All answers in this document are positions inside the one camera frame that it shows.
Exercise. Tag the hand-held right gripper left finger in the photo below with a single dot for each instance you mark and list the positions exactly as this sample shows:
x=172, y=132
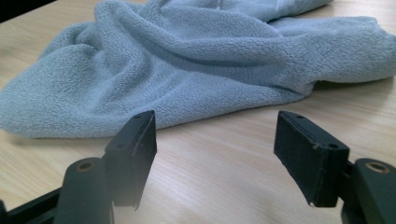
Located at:
x=134, y=155

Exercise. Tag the light blue terry towel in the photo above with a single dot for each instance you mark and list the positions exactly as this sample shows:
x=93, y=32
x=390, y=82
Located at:
x=193, y=71

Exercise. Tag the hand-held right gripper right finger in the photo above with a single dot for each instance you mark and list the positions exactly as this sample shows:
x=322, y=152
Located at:
x=308, y=155

